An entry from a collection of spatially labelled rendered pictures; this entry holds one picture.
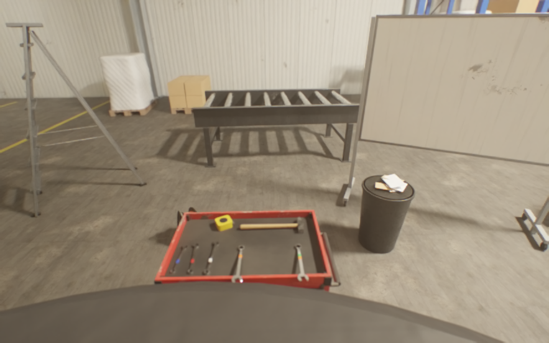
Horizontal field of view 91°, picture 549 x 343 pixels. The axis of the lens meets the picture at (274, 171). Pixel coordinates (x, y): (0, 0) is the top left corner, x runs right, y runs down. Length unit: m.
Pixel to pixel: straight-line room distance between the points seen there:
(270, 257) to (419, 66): 2.31
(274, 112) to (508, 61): 2.54
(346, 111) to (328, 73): 4.97
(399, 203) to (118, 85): 6.55
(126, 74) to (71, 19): 3.31
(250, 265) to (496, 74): 2.62
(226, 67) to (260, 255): 7.91
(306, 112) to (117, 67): 4.82
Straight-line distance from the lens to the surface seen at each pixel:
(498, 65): 3.11
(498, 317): 2.75
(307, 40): 8.86
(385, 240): 2.69
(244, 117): 3.96
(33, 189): 3.92
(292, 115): 3.99
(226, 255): 1.36
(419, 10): 7.02
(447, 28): 3.02
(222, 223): 1.48
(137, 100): 7.49
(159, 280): 1.28
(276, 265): 1.29
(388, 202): 2.40
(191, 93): 7.05
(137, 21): 9.30
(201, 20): 8.96
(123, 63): 7.39
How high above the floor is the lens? 1.84
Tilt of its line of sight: 28 degrees down
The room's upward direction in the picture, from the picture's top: straight up
